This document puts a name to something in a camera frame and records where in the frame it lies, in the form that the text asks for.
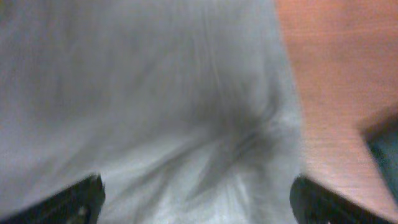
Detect grey cargo shorts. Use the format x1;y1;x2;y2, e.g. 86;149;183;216
1;0;302;223

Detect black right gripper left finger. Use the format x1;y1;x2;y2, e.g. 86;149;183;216
1;174;105;224

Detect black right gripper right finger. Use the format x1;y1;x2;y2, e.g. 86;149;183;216
290;176;392;224

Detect dark teal printed t-shirt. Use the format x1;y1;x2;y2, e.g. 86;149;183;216
363;111;397;203

